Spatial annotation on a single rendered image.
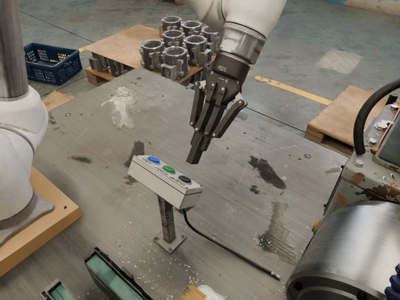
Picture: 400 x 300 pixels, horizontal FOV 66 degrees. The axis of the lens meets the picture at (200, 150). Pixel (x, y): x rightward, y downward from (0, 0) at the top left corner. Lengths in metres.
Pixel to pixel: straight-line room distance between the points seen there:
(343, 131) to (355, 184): 1.87
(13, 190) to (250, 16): 0.70
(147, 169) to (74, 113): 0.80
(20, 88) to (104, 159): 0.39
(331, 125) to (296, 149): 1.35
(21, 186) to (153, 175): 0.38
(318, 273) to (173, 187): 0.32
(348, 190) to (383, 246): 0.17
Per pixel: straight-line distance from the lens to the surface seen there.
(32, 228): 0.99
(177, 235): 0.92
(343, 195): 0.70
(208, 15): 0.76
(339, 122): 2.61
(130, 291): 0.73
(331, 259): 0.54
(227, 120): 0.63
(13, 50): 0.91
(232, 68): 0.62
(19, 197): 0.94
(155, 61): 2.63
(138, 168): 0.73
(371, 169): 0.67
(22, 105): 0.97
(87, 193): 1.08
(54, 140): 1.33
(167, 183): 0.68
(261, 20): 0.63
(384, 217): 0.60
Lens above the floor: 1.58
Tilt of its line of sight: 42 degrees down
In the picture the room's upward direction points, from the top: straight up
